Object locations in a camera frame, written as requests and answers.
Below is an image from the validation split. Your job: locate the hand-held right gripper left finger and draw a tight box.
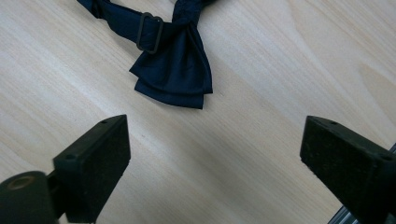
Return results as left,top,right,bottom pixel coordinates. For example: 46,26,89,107
51,114,132,224

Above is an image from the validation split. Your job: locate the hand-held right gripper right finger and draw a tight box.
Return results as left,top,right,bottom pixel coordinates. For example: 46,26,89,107
299,115,396,224

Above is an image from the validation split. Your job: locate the navy blue bow tie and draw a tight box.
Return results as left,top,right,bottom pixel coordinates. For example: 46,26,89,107
76,0,219,110

